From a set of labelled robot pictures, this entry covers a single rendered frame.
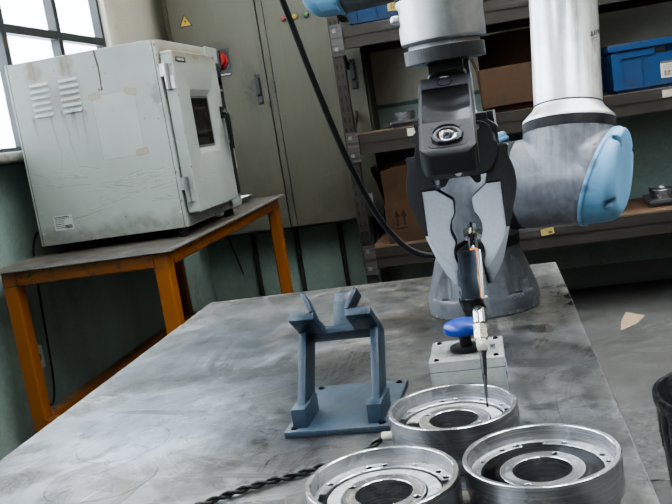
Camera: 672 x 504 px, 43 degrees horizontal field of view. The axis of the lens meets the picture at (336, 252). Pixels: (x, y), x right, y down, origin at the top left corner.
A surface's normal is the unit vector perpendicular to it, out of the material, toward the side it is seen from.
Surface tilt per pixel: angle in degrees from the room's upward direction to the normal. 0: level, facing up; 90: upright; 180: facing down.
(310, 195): 90
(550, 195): 101
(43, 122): 90
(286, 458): 0
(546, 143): 76
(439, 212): 90
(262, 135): 90
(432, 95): 32
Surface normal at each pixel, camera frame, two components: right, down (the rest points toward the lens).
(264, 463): -0.15, -0.98
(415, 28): -0.69, 0.22
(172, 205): -0.17, 0.18
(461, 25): 0.32, 0.11
